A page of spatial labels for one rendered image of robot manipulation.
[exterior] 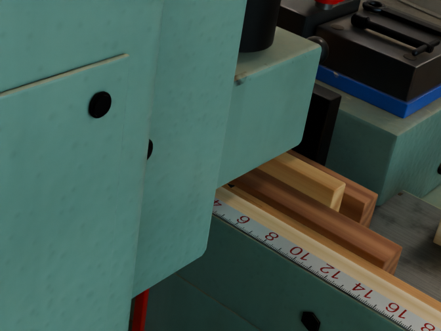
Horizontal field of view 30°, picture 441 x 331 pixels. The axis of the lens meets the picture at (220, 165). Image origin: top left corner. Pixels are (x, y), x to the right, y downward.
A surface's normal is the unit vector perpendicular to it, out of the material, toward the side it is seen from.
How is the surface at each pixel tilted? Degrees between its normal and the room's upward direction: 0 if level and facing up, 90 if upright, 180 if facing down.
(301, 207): 0
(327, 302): 90
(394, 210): 0
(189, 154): 90
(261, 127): 90
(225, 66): 90
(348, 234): 0
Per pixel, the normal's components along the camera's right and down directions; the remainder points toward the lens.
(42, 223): 0.76, 0.42
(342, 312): -0.63, 0.33
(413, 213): 0.14, -0.85
